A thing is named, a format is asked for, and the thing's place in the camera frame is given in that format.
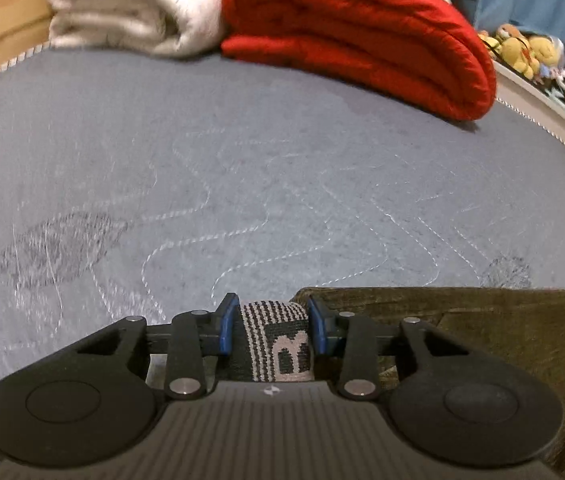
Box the olive corduroy pants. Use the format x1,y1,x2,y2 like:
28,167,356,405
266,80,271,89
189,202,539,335
232,287,565,480

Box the yellow bear plush toy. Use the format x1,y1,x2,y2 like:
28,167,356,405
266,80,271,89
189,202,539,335
479,22,538,80

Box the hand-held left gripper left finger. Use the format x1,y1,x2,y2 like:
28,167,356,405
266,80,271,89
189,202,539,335
75,292,240,402

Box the yellow round plush toy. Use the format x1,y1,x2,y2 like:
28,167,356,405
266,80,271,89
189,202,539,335
527,35,565,68

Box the red folded quilt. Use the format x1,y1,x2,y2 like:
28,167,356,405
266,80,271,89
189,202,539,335
221,0,497,122

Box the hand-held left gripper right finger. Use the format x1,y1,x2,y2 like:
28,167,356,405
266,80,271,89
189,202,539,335
307,296,468,401

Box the white folded blanket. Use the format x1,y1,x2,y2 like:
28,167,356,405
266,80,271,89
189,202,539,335
45,0,228,57

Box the grey quilted mattress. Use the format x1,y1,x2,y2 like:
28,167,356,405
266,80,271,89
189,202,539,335
0,45,565,480

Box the white window ledge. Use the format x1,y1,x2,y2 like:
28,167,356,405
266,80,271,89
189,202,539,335
492,60,565,161

